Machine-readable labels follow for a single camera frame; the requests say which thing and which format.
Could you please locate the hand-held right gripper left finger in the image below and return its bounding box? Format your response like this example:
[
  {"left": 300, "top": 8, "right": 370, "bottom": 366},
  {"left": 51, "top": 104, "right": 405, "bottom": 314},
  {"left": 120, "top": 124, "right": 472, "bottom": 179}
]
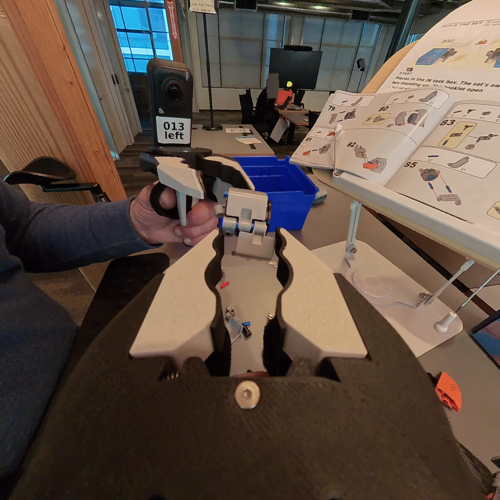
[{"left": 129, "top": 228, "right": 227, "bottom": 359}]

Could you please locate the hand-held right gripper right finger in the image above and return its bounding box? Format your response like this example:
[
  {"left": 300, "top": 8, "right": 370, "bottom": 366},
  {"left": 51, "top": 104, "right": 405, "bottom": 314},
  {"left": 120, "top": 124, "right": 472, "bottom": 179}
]
[{"left": 266, "top": 227, "right": 368, "bottom": 360}]

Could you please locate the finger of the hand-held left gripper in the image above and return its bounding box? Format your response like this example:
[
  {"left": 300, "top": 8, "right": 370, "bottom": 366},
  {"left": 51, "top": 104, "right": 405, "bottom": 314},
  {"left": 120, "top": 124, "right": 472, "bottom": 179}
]
[
  {"left": 193, "top": 155, "right": 256, "bottom": 204},
  {"left": 155, "top": 155, "right": 206, "bottom": 228}
]

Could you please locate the grey black toy assembly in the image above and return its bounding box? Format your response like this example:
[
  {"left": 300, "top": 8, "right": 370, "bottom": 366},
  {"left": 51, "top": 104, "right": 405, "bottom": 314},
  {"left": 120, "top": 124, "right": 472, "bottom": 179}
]
[{"left": 214, "top": 187, "right": 275, "bottom": 261}]

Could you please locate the person's left forearm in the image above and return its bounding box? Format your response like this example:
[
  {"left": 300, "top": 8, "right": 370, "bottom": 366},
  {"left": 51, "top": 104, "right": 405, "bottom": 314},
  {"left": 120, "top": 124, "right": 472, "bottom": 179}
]
[{"left": 0, "top": 180, "right": 159, "bottom": 274}]

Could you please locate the person's left hand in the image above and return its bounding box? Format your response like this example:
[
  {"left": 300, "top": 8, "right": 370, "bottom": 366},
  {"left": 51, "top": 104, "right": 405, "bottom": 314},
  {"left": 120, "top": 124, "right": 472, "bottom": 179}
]
[{"left": 130, "top": 182, "right": 220, "bottom": 247}]

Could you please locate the grey office desk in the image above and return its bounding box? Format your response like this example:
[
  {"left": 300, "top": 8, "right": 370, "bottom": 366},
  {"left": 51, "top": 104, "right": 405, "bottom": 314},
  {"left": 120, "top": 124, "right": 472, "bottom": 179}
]
[{"left": 191, "top": 123, "right": 275, "bottom": 157}]

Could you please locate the black floor lamp stand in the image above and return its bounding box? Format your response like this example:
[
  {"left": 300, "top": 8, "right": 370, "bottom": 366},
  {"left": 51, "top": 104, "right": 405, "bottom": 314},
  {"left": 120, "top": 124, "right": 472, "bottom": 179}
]
[{"left": 200, "top": 12, "right": 224, "bottom": 132}]

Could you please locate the black dimpled armrest pad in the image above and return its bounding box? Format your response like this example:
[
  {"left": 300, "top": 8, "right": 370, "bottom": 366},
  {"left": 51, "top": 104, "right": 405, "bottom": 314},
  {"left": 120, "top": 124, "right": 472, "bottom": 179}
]
[{"left": 78, "top": 252, "right": 171, "bottom": 344}]

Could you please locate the blue plastic bin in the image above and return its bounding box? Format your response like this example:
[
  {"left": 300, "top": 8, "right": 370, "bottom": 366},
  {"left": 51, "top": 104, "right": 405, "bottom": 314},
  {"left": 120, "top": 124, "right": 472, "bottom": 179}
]
[{"left": 230, "top": 155, "right": 320, "bottom": 232}]

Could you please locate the large paned window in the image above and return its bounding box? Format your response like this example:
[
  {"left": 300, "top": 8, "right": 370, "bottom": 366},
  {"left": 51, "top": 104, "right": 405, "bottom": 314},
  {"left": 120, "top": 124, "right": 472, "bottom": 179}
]
[{"left": 109, "top": 0, "right": 175, "bottom": 73}]

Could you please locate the grey double door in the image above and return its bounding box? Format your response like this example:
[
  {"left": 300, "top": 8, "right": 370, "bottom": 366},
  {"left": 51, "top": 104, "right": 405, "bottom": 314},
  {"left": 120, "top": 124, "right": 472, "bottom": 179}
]
[{"left": 55, "top": 0, "right": 143, "bottom": 157}]

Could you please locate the white paper sheet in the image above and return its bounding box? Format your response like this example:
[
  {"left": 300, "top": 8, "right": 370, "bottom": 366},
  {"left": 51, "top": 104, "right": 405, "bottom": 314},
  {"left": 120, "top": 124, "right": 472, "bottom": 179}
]
[{"left": 270, "top": 116, "right": 290, "bottom": 143}]

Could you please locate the black office chair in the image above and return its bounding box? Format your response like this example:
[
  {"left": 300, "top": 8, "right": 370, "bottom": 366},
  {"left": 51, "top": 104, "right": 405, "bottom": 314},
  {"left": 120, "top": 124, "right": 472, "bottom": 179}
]
[{"left": 239, "top": 89, "right": 255, "bottom": 126}]

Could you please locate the white wooden book stand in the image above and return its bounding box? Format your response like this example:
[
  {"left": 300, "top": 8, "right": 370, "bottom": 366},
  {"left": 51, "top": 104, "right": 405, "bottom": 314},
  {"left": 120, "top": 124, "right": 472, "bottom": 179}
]
[{"left": 312, "top": 0, "right": 500, "bottom": 359}]

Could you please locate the red hanging banner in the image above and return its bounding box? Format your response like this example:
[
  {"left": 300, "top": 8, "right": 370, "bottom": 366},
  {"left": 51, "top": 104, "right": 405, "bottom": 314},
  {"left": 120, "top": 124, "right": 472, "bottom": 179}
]
[{"left": 164, "top": 0, "right": 183, "bottom": 40}]

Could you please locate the wooden office desk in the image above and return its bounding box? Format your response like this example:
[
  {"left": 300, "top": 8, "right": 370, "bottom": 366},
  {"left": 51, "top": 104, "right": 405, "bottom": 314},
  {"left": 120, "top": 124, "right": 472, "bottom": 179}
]
[{"left": 273, "top": 102, "right": 322, "bottom": 146}]

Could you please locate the black chair armrest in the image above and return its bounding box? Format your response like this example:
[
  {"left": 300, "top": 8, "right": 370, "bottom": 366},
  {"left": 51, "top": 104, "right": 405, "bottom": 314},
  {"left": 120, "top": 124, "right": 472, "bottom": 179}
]
[{"left": 3, "top": 156, "right": 112, "bottom": 204}]

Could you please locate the person's blue sweater torso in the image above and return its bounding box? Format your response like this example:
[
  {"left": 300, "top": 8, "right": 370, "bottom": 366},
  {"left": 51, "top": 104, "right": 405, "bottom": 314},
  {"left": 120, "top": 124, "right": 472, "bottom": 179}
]
[{"left": 0, "top": 250, "right": 80, "bottom": 483}]

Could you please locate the orange toy panel piece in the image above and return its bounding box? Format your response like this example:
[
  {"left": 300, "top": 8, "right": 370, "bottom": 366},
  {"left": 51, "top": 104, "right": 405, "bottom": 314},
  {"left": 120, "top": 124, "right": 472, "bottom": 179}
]
[{"left": 434, "top": 370, "right": 464, "bottom": 411}]

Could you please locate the toy instruction booklet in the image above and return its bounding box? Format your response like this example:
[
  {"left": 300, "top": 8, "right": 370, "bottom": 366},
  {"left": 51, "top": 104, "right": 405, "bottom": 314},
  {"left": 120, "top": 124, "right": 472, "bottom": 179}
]
[{"left": 289, "top": 89, "right": 500, "bottom": 232}]

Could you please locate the black metal pillar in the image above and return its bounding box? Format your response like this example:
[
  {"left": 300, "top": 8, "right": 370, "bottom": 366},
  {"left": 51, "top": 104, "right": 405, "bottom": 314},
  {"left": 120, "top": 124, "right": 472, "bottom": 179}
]
[{"left": 384, "top": 0, "right": 415, "bottom": 65}]

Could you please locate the laminated task sheet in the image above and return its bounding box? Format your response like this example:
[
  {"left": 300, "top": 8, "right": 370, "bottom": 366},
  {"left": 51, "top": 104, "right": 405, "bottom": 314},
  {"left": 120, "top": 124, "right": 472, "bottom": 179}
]
[{"left": 385, "top": 0, "right": 500, "bottom": 103}]

